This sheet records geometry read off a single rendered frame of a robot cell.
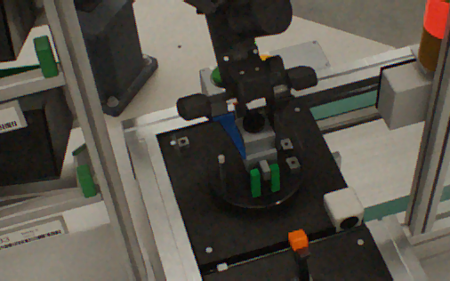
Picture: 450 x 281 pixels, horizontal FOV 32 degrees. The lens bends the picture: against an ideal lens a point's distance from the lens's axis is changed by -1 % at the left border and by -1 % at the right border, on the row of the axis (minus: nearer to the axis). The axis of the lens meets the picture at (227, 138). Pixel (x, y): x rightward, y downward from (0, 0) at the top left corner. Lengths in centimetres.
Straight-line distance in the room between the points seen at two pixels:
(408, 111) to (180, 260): 38
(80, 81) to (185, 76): 83
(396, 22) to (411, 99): 192
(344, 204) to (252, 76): 24
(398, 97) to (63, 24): 45
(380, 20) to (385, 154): 162
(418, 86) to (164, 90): 63
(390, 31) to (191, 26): 136
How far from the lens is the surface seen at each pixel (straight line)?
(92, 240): 126
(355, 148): 126
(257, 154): 108
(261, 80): 98
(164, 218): 115
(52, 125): 77
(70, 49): 61
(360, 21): 283
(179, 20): 157
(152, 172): 120
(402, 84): 92
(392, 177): 124
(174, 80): 145
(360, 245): 110
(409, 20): 286
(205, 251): 109
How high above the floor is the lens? 190
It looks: 51 degrees down
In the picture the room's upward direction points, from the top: 5 degrees counter-clockwise
